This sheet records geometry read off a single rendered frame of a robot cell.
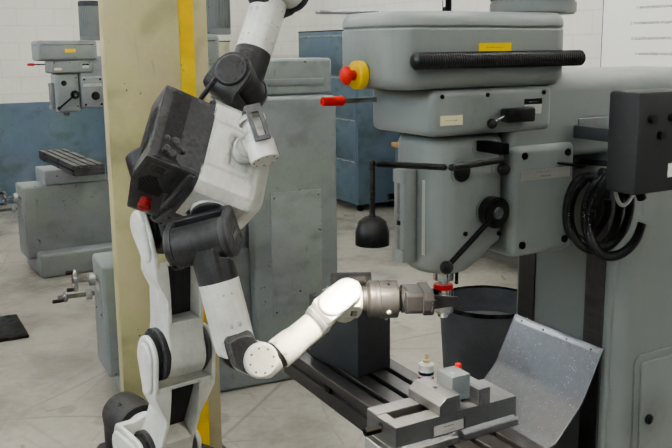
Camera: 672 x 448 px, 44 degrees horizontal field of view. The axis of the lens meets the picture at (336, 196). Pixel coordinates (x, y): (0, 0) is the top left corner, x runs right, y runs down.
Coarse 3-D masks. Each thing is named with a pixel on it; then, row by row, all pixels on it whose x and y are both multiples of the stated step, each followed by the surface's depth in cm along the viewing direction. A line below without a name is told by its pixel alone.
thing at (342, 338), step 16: (352, 320) 226; (368, 320) 227; (384, 320) 231; (336, 336) 233; (352, 336) 227; (368, 336) 228; (384, 336) 232; (320, 352) 240; (336, 352) 234; (352, 352) 228; (368, 352) 229; (384, 352) 233; (352, 368) 229; (368, 368) 229; (384, 368) 234
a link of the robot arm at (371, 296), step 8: (336, 272) 197; (344, 272) 197; (352, 272) 197; (360, 272) 197; (368, 272) 197; (336, 280) 195; (360, 280) 196; (368, 280) 195; (376, 280) 195; (368, 288) 192; (376, 288) 192; (360, 296) 192; (368, 296) 191; (376, 296) 191; (360, 304) 191; (368, 304) 191; (376, 304) 191; (352, 312) 193; (360, 312) 193; (368, 312) 192; (376, 312) 192; (344, 320) 197
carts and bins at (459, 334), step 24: (456, 288) 416; (480, 288) 419; (504, 288) 416; (456, 312) 381; (480, 312) 417; (504, 312) 416; (456, 336) 385; (480, 336) 378; (504, 336) 377; (456, 360) 388; (480, 360) 380
